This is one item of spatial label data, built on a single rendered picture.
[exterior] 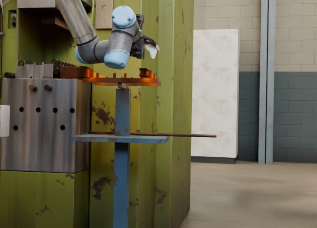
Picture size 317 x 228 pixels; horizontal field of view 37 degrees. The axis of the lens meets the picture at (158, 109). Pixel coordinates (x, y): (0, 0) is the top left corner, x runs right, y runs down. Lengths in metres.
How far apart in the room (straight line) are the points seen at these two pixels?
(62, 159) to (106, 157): 0.25
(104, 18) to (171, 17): 0.54
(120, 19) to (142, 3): 0.93
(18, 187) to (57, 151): 0.27
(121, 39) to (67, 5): 0.20
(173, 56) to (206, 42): 4.75
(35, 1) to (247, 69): 5.98
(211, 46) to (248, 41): 0.87
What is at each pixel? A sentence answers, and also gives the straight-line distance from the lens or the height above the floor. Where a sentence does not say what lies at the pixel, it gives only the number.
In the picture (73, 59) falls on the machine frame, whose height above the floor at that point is 1.07.
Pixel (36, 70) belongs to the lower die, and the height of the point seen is 0.96.
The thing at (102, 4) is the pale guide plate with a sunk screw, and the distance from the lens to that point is 2.47.
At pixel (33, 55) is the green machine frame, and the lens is 2.79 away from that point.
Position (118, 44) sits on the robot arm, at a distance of 1.51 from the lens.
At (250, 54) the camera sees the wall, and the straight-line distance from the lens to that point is 8.13.
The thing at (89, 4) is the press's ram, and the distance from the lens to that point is 2.77.
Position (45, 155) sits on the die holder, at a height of 0.55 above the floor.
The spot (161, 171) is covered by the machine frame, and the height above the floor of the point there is 0.42.
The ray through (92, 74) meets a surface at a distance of 1.95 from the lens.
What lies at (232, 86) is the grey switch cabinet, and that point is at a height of 1.21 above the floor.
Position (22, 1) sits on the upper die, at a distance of 2.50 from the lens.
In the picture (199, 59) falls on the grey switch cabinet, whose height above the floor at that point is 1.63.
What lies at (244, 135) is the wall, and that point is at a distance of 8.07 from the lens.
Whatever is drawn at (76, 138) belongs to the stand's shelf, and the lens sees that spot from 2.00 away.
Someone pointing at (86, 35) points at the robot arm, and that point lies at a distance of 1.59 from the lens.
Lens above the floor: 0.76
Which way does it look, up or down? 1 degrees up
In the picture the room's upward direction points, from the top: 1 degrees clockwise
